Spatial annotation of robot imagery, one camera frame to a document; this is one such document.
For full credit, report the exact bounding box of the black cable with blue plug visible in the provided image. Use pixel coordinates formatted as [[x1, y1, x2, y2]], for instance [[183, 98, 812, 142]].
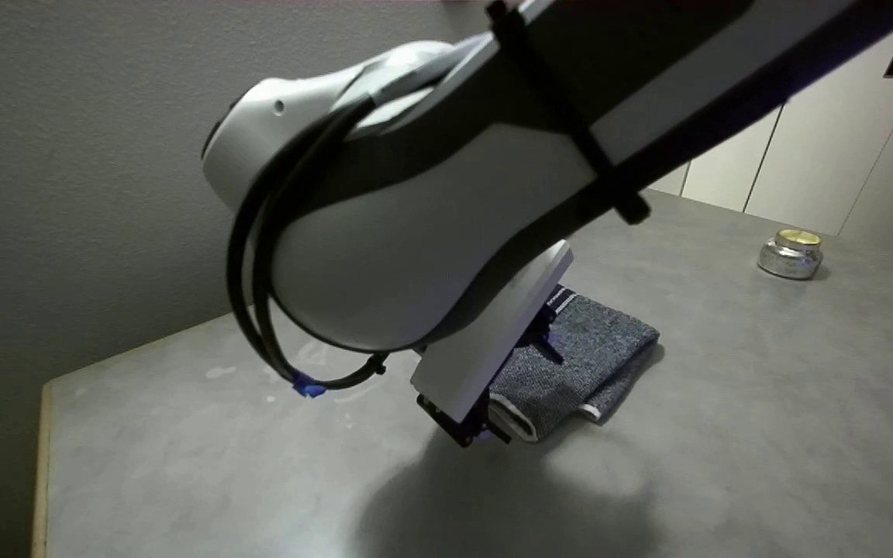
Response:
[[223, 94, 394, 402]]

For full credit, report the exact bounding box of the white door with black recess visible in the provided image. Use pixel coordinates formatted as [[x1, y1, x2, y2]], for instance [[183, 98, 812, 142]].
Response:
[[745, 0, 893, 237]]

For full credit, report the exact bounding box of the white base cabinet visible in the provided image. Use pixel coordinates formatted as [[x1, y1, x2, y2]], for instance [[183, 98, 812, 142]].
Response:
[[646, 160, 696, 197]]

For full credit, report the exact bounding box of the dark blue striped towel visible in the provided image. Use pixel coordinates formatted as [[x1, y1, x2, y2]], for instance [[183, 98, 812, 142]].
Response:
[[486, 281, 666, 445]]

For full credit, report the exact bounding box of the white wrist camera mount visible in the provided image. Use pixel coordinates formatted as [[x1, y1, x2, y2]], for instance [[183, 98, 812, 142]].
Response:
[[406, 237, 578, 424]]

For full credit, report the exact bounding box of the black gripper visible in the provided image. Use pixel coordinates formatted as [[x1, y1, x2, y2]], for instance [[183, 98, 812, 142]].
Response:
[[414, 388, 503, 450]]

